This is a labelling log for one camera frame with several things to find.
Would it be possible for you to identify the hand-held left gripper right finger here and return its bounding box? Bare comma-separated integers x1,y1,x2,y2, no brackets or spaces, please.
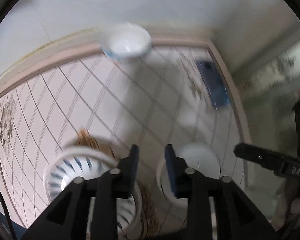
164,144,278,240

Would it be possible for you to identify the blue striped white bowl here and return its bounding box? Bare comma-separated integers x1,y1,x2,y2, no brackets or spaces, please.
43,146,143,233

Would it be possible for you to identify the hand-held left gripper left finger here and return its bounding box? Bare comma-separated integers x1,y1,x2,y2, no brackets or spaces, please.
21,144,140,240

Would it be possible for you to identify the person's right hand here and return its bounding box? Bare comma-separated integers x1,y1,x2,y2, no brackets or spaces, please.
271,179,300,232

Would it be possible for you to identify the blue striped white plate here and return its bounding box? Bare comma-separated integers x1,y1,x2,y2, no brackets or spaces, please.
48,152,138,232

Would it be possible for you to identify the floral diamond pattern tablecloth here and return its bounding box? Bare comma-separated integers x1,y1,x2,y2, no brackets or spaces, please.
0,44,251,233

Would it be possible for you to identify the white bowl dark rim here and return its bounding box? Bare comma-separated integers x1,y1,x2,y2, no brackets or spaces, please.
156,142,221,203

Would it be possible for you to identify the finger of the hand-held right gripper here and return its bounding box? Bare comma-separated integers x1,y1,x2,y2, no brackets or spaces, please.
234,142,300,173

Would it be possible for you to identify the black cable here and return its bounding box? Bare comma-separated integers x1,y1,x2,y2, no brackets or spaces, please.
0,172,18,240

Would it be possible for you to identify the blue smartphone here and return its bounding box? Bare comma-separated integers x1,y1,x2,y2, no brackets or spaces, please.
195,59,231,109

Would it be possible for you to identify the white bowl blue print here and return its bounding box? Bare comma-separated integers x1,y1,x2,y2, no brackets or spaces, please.
99,23,152,61

